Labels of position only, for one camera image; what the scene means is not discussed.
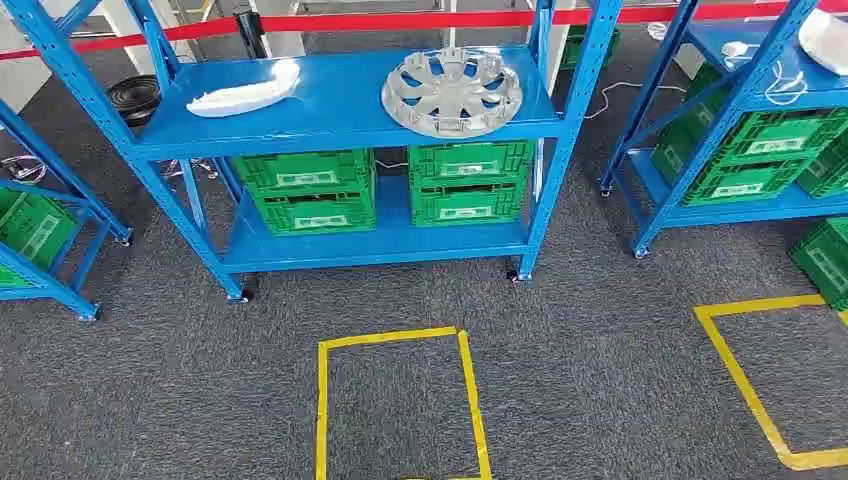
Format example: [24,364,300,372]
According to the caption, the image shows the silver plastic wheel hubcap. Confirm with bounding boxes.
[380,46,525,140]

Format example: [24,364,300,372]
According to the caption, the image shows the green plastic crate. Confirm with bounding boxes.
[251,186,378,237]
[788,218,848,313]
[794,132,848,200]
[682,62,848,167]
[409,182,528,229]
[559,26,622,72]
[651,122,813,208]
[0,188,79,289]
[407,140,535,193]
[231,148,376,198]

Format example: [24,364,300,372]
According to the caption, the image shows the blue metal shelf rack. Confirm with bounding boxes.
[599,0,848,260]
[0,99,134,323]
[0,0,624,305]

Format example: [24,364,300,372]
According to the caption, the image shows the red barrier belt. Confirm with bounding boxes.
[0,0,848,62]

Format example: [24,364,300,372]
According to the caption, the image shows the white curved plastic part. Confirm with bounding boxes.
[185,59,303,119]

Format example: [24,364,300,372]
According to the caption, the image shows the black round stanchion base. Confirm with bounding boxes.
[105,74,162,128]

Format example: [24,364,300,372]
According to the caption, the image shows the white rounded plastic part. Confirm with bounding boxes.
[798,7,848,77]

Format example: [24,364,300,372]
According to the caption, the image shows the white floor cable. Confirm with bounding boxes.
[582,80,690,121]

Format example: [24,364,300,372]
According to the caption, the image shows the black stanchion post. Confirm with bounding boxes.
[233,9,268,61]

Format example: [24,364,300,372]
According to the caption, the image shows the white charger with cable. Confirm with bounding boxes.
[720,40,810,107]

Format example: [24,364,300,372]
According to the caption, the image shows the tangled cable bundle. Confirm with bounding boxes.
[0,155,48,185]

